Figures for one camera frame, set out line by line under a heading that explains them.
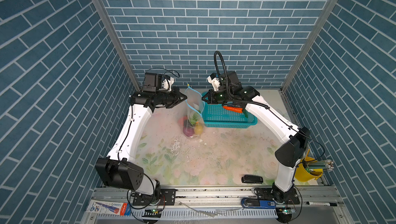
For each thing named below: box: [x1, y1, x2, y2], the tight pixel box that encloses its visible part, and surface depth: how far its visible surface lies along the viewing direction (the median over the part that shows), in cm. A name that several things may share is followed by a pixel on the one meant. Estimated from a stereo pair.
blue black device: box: [241, 197, 276, 209], surface depth 71 cm
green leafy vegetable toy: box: [189, 113, 199, 125], surface depth 72 cm
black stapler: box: [241, 174, 264, 184], surface depth 79 cm
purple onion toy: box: [183, 126, 195, 137], surface depth 93 cm
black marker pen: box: [304, 201, 338, 207], surface depth 73 cm
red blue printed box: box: [86, 199, 132, 217], surface depth 71 cm
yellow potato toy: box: [194, 124, 204, 135], surface depth 93 cm
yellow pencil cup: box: [294, 156, 324, 182], surface depth 75 cm
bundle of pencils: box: [305, 159, 335, 173], surface depth 71 cm
